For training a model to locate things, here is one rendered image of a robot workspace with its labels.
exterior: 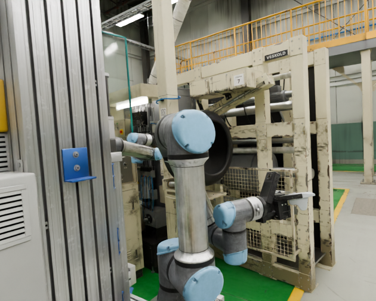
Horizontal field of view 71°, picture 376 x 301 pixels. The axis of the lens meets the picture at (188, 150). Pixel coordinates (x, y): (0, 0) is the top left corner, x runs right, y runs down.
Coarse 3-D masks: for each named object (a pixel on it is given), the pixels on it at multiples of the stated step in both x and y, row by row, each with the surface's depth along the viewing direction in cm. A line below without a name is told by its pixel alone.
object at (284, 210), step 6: (258, 198) 86; (276, 198) 88; (264, 204) 85; (276, 204) 88; (282, 204) 88; (264, 210) 84; (270, 210) 88; (276, 210) 88; (282, 210) 88; (288, 210) 89; (264, 216) 86; (270, 216) 87; (276, 216) 89; (282, 216) 87; (288, 216) 89; (264, 222) 86
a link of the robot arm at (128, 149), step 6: (120, 138) 134; (120, 144) 131; (126, 144) 137; (132, 144) 142; (120, 150) 132; (126, 150) 137; (132, 150) 141; (138, 150) 145; (144, 150) 149; (150, 150) 155; (156, 150) 158; (138, 156) 148; (144, 156) 152; (150, 156) 156; (156, 156) 157
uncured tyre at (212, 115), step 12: (216, 120) 205; (216, 132) 232; (228, 132) 217; (216, 144) 237; (228, 144) 219; (216, 156) 236; (228, 156) 217; (168, 168) 202; (204, 168) 236; (216, 168) 229; (228, 168) 217; (216, 180) 207
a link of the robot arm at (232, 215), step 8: (240, 200) 83; (248, 200) 84; (216, 208) 81; (224, 208) 78; (232, 208) 79; (240, 208) 80; (248, 208) 81; (216, 216) 81; (224, 216) 77; (232, 216) 78; (240, 216) 79; (248, 216) 81; (216, 224) 81; (224, 224) 78; (232, 224) 79; (240, 224) 79
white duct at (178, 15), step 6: (180, 0) 242; (186, 0) 241; (180, 6) 244; (186, 6) 245; (174, 12) 248; (180, 12) 247; (186, 12) 250; (174, 18) 250; (180, 18) 250; (174, 24) 252; (180, 24) 254; (174, 30) 255; (174, 36) 259; (174, 42) 264; (150, 78) 282; (156, 78) 281
